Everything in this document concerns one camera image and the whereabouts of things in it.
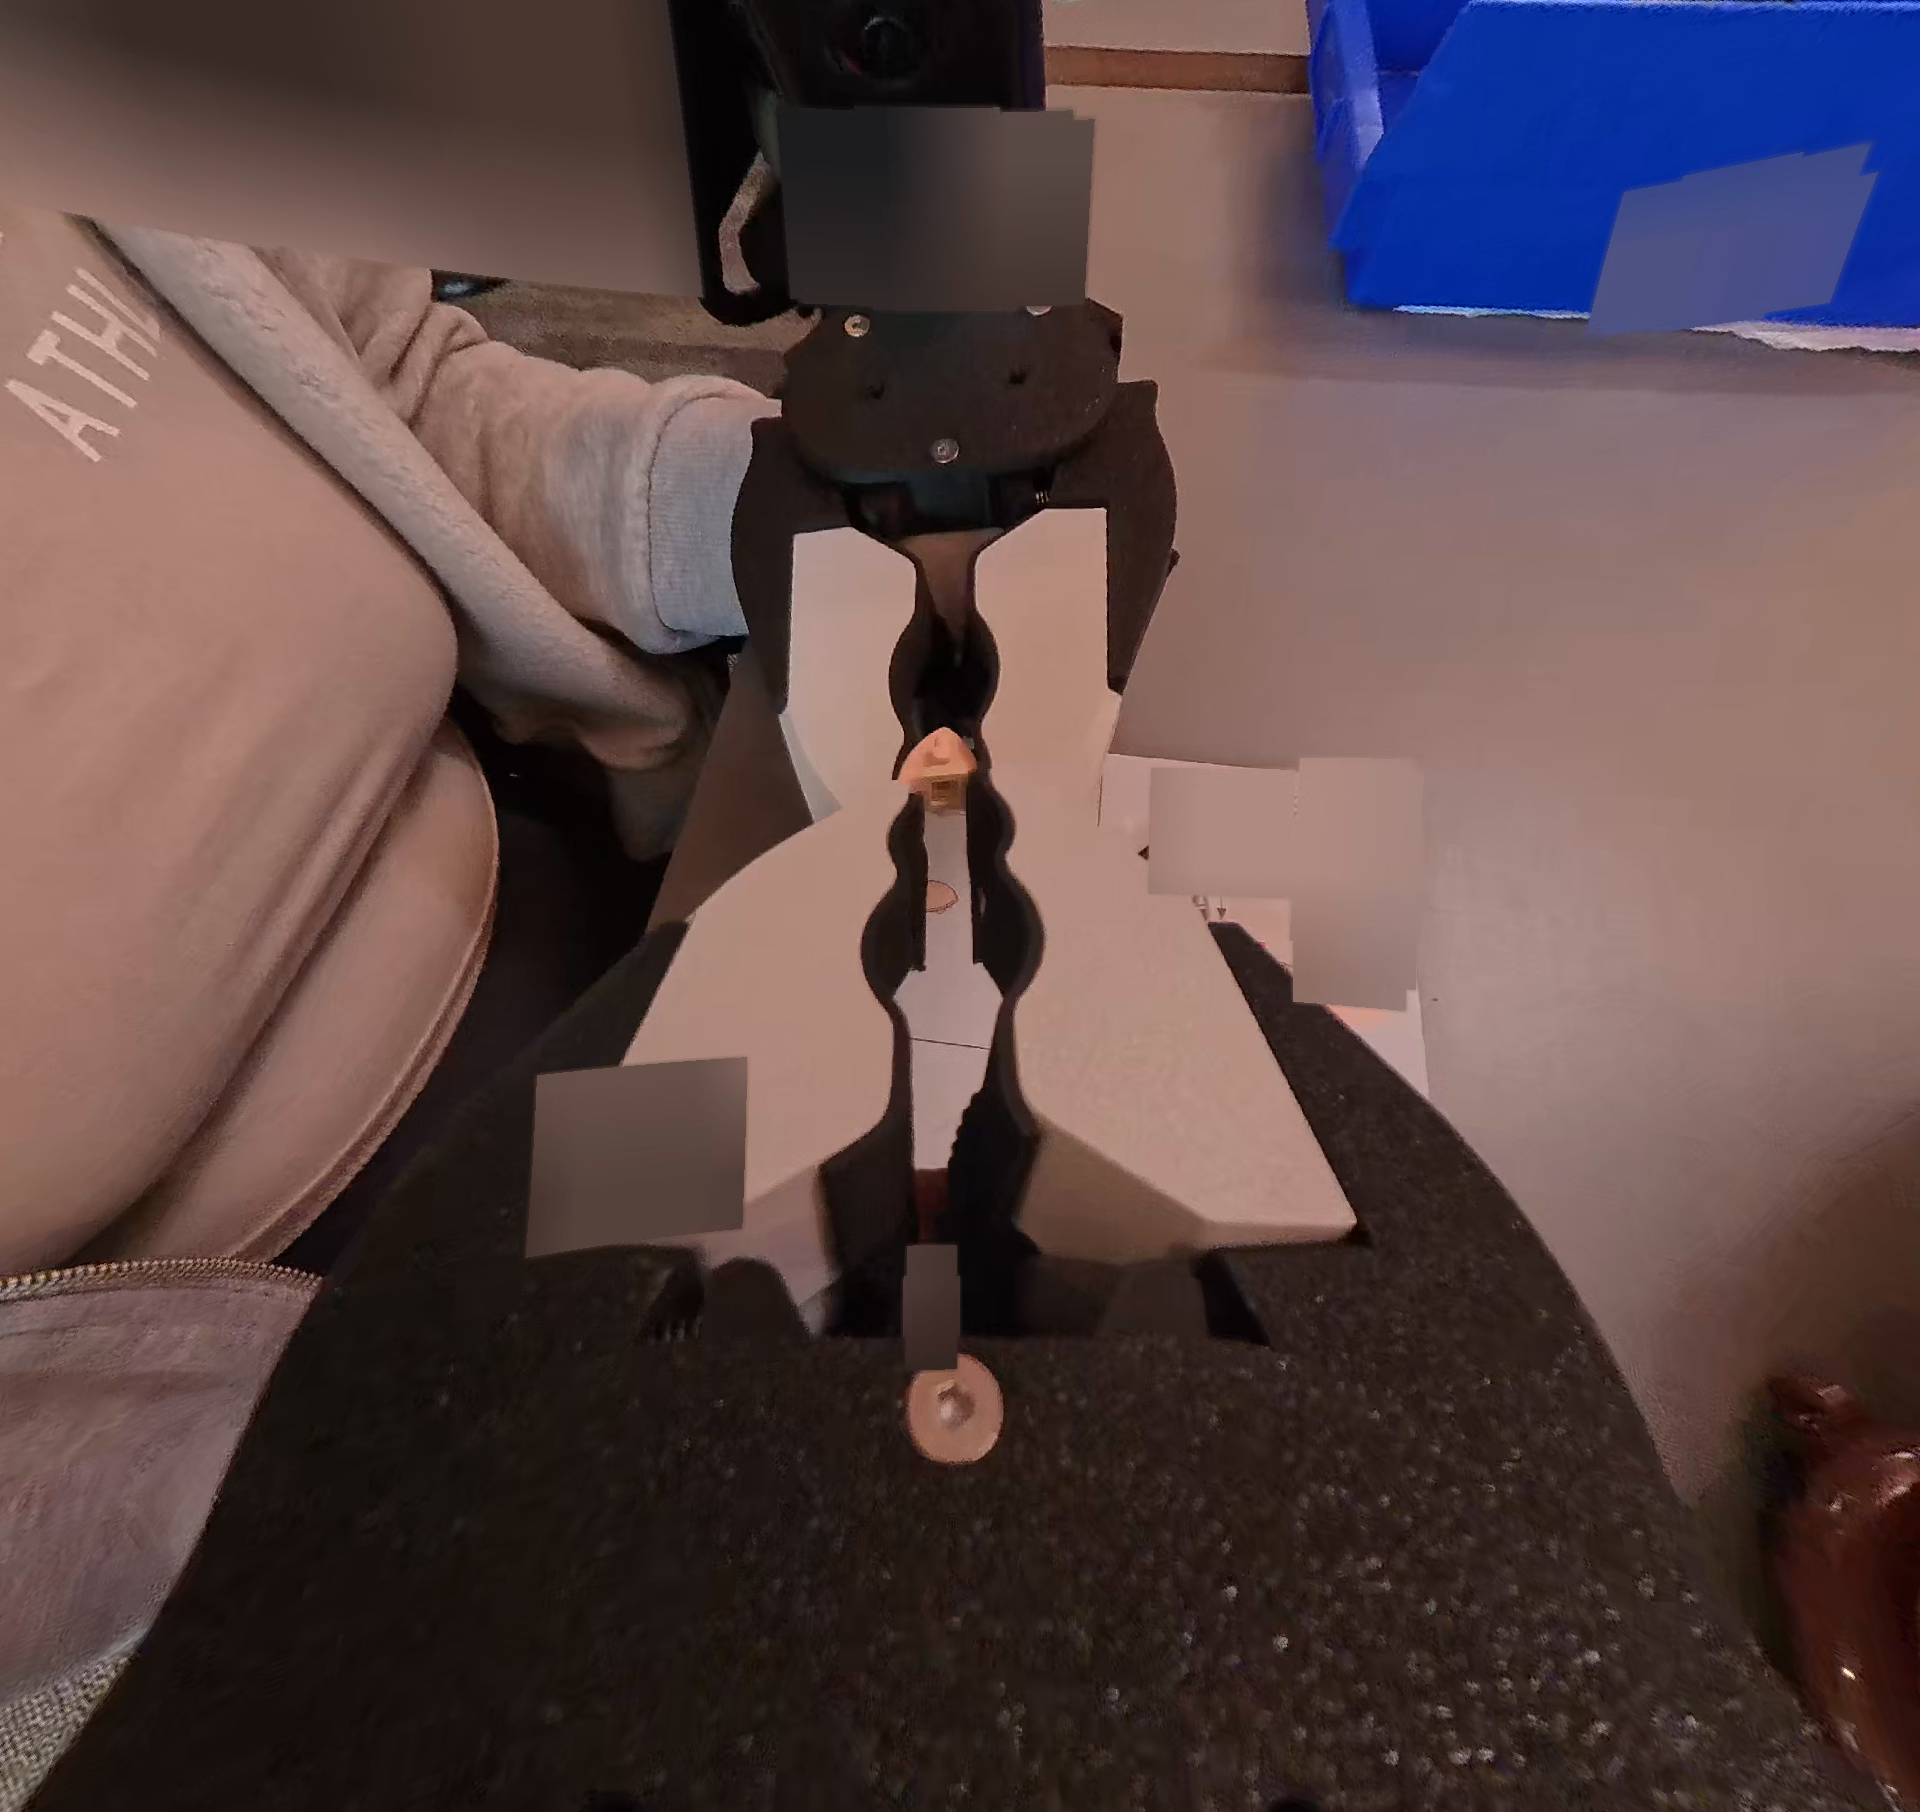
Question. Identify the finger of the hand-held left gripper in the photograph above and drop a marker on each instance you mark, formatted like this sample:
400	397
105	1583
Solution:
840	673
1051	641

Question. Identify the blue plastic bin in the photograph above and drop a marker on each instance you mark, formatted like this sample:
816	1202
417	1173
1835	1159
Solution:
1501	118

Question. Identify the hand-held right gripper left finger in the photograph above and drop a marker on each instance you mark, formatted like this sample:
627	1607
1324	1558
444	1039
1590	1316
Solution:
782	942

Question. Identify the person's beige sweatshirt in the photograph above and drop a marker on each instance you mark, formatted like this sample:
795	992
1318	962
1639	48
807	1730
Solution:
225	791

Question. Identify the grey desk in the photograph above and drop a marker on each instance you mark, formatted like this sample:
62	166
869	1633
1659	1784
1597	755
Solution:
1577	641

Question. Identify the person's left forearm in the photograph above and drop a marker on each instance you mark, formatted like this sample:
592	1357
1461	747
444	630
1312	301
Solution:
525	462

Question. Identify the grey zippered cloth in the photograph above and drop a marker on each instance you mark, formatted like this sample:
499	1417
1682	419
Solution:
91	1467

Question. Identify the brick instruction booklet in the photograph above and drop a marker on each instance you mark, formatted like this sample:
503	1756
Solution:
941	1091

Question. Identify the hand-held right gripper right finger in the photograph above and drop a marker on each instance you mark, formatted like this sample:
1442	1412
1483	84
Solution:
1169	1091

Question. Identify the pink brick petal piece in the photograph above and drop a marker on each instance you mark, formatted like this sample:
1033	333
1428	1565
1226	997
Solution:
937	758

